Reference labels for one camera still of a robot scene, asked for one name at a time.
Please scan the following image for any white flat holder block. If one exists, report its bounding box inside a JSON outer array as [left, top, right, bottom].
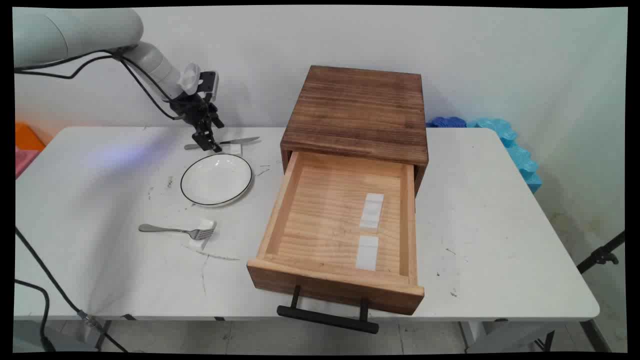
[[355, 235, 380, 272]]

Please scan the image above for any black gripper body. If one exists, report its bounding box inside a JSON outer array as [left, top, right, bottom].
[[170, 93, 215, 127]]

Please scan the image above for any white notched holder block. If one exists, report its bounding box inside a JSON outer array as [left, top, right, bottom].
[[359, 193, 385, 231]]

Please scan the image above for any dark blue foam piece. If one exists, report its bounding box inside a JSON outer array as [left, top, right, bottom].
[[426, 116, 468, 129]]

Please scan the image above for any white plate with black rim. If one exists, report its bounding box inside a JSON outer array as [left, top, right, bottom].
[[180, 153, 254, 207]]

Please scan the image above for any white fork rest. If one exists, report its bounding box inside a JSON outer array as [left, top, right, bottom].
[[187, 219, 218, 251]]

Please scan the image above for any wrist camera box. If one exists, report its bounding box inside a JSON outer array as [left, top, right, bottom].
[[199, 71, 220, 103]]

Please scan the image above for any orange box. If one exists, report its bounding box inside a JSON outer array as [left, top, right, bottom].
[[15, 122, 47, 152]]

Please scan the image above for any pink box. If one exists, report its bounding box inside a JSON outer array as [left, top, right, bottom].
[[15, 148, 41, 180]]

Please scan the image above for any light blue foam piece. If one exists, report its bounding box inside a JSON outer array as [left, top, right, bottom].
[[466, 118, 543, 194]]

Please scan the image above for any black floor cable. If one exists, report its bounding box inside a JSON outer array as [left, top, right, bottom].
[[14, 227, 129, 353], [14, 279, 56, 353]]

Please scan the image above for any silver table knife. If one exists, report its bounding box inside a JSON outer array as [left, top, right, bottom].
[[184, 136, 261, 151]]

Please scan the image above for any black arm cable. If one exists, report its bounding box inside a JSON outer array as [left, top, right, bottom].
[[14, 49, 184, 121]]

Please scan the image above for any silver fork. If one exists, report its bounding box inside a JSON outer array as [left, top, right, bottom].
[[138, 223, 217, 241]]

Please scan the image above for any black tripod stand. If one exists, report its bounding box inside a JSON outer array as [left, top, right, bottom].
[[576, 230, 627, 275]]

